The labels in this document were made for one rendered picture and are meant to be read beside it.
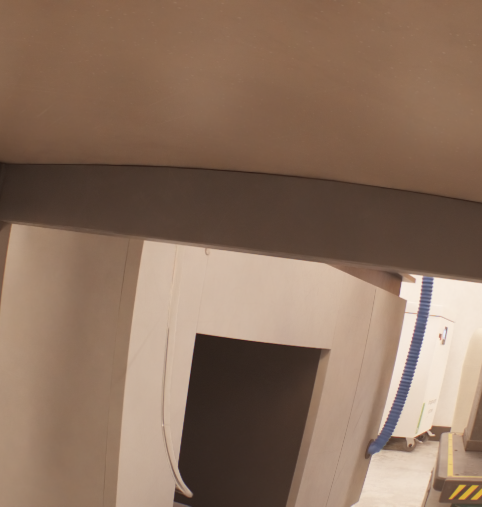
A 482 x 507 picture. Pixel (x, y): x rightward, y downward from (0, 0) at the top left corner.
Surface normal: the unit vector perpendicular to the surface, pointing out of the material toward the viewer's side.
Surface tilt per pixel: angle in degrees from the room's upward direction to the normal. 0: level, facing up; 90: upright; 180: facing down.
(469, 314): 90
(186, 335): 90
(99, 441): 90
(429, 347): 90
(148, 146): 180
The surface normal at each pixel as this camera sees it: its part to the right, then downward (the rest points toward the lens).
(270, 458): -0.39, -0.14
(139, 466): 0.91, 0.11
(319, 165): -0.16, 0.98
